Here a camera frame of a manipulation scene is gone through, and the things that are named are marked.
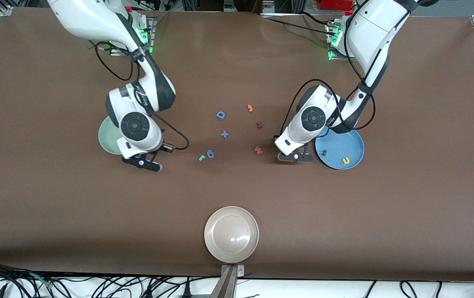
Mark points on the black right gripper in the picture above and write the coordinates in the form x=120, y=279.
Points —
x=163, y=146

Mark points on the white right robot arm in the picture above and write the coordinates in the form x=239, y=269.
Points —
x=135, y=124

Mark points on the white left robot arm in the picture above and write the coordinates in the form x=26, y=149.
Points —
x=311, y=120

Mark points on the blue foam letter g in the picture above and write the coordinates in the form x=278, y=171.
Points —
x=210, y=154

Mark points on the mint green plate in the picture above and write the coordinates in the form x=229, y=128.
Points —
x=106, y=138

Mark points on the blue foam letter D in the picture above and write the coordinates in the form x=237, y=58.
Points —
x=220, y=115

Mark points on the pink foam letter W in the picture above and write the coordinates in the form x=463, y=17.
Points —
x=258, y=150

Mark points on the beige plate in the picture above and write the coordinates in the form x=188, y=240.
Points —
x=231, y=234

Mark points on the black power plug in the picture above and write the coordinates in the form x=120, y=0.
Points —
x=186, y=291

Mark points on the blue plate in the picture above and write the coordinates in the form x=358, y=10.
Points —
x=344, y=147

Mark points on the red box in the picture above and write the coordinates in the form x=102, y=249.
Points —
x=336, y=4

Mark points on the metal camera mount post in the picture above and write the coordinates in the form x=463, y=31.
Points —
x=228, y=285

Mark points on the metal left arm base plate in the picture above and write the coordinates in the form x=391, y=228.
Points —
x=331, y=56

